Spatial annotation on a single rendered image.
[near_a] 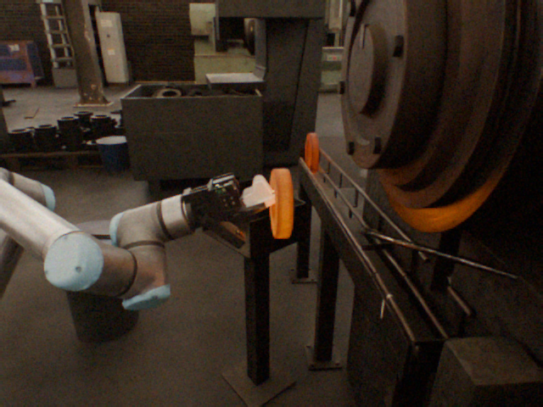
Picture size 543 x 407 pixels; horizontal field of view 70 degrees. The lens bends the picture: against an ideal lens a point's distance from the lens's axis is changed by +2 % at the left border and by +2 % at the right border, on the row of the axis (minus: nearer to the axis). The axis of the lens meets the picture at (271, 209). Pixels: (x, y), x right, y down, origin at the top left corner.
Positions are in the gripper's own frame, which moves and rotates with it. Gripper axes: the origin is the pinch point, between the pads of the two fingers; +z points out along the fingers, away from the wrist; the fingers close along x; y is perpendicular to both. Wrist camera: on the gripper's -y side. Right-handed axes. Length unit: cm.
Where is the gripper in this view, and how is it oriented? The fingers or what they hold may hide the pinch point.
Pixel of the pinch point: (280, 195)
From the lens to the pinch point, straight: 83.8
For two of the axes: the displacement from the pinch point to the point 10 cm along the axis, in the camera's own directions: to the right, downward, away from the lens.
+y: -2.8, -8.6, -4.3
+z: 9.6, -2.8, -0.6
